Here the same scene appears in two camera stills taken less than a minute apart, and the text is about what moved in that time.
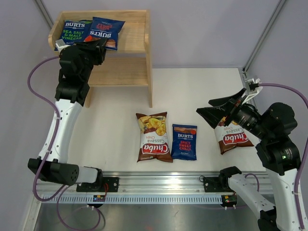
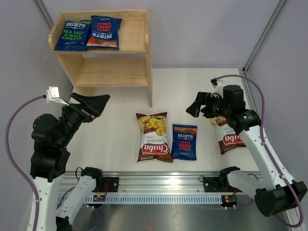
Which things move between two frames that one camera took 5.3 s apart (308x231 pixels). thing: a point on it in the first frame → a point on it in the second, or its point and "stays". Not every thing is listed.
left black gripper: (97, 48) → (91, 107)
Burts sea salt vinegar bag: (74, 31) stays
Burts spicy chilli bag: (184, 142) stays
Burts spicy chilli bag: (106, 28) stays
